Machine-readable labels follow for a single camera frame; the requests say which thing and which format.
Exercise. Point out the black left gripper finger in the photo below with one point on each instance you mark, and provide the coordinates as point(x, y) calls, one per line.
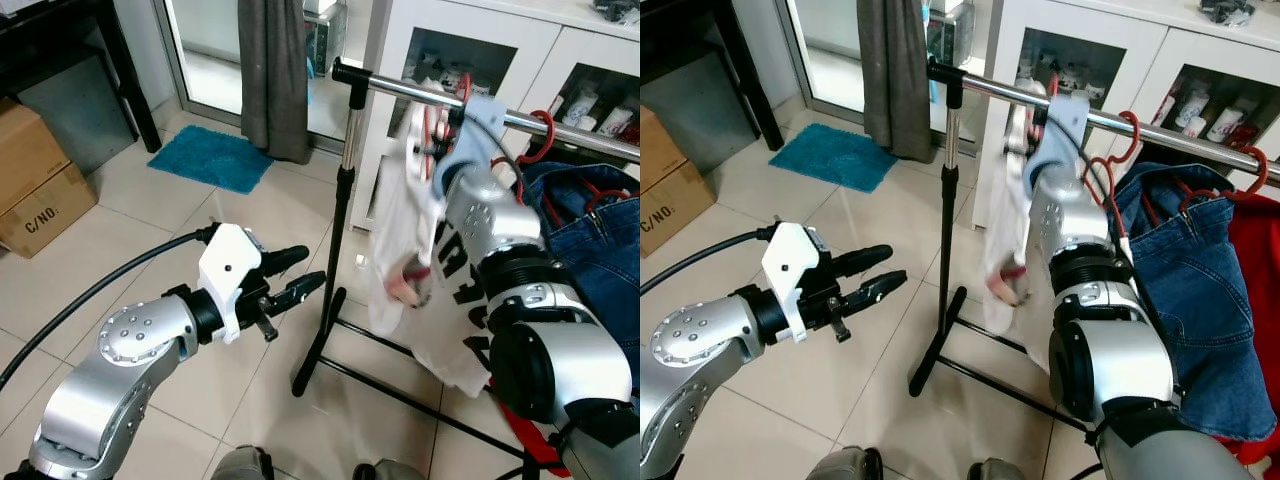
point(298, 290)
point(875, 291)
point(862, 260)
point(288, 259)

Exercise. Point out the white knit garment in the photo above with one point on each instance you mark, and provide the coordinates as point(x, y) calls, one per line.
point(1005, 220)
point(400, 220)

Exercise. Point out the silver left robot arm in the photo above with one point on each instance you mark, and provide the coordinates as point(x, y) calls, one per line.
point(700, 350)
point(110, 370)

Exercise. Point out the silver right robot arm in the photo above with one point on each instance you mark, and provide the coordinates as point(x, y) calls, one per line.
point(560, 340)
point(1110, 340)

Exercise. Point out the chrome and black clothes rack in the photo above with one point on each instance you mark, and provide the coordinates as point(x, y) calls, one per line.
point(952, 130)
point(351, 140)

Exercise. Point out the teal floor mat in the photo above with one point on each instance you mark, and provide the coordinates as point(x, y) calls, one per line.
point(210, 160)
point(830, 158)

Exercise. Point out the white glass-door cabinet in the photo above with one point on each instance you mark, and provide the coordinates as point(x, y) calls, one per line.
point(550, 50)
point(1150, 50)

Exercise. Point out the grey curtain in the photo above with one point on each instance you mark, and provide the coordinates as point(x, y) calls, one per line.
point(275, 80)
point(895, 80)

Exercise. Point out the cardboard box with C/NO print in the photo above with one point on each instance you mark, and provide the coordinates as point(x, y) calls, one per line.
point(665, 200)
point(40, 200)

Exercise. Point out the grey right robot foot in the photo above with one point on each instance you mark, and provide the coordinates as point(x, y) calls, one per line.
point(998, 470)
point(388, 470)

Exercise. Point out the blue denim garment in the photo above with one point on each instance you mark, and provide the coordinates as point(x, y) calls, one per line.
point(1190, 300)
point(600, 260)

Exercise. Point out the black item on cabinet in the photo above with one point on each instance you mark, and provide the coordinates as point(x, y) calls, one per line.
point(1228, 10)
point(615, 10)

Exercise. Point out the glass sliding door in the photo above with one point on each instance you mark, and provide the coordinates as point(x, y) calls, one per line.
point(200, 50)
point(820, 50)

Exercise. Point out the black desk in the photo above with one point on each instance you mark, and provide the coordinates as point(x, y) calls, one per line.
point(690, 25)
point(60, 25)

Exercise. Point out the red garment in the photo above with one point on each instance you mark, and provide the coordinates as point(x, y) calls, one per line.
point(1262, 300)
point(535, 440)

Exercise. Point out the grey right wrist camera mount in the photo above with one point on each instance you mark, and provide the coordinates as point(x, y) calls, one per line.
point(1065, 130)
point(475, 140)

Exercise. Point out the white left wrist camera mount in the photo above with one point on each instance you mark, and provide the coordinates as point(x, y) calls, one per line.
point(228, 270)
point(790, 265)

